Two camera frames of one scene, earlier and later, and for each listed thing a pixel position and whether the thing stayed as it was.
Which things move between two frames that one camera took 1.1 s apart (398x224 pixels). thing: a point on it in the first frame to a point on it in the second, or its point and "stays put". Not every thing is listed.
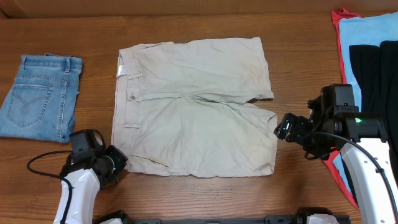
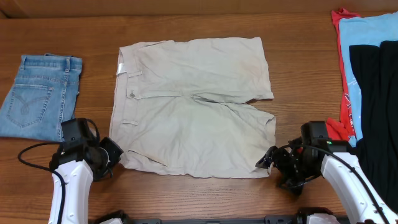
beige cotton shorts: (192, 107) stays put
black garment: (375, 70) stays put
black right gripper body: (318, 145) to (296, 170)
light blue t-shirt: (363, 30) stays put
